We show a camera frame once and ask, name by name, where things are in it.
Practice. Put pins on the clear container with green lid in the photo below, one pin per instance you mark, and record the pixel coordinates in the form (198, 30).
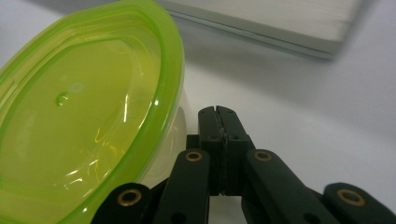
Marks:
(81, 118)

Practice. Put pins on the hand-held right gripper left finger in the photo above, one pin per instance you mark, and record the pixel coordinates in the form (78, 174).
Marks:
(210, 130)

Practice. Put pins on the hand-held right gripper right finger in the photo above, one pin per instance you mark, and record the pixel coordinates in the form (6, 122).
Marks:
(235, 140)

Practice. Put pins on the silver ribbed flat box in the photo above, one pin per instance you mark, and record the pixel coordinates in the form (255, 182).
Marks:
(274, 21)

